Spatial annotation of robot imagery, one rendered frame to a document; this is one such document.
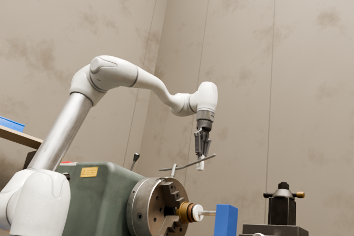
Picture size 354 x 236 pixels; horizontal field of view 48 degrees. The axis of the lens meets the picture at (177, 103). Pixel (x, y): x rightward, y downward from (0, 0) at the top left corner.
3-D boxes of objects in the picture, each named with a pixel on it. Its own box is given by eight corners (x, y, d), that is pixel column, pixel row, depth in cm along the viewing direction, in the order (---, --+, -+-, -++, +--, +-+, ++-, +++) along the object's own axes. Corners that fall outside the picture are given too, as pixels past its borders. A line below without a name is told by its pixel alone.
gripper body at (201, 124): (206, 118, 192) (204, 137, 188) (215, 124, 198) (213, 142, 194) (193, 119, 196) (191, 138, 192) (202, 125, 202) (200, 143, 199)
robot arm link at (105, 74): (138, 57, 169) (120, 66, 178) (101, 44, 157) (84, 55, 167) (137, 87, 165) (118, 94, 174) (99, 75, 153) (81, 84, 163)
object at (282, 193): (268, 196, 144) (268, 188, 145) (277, 201, 149) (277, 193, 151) (289, 196, 139) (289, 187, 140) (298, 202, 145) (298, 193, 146)
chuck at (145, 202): (123, 232, 168) (144, 165, 185) (165, 257, 187) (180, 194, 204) (139, 233, 163) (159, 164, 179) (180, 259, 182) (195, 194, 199)
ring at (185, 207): (175, 199, 176) (192, 199, 171) (186, 204, 183) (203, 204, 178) (171, 220, 173) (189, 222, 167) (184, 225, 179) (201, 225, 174)
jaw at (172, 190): (160, 207, 180) (154, 182, 180) (166, 203, 184) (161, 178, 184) (180, 207, 174) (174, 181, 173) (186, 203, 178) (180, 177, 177)
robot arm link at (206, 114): (218, 114, 200) (217, 125, 197) (203, 115, 205) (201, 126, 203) (208, 107, 193) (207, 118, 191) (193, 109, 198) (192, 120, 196)
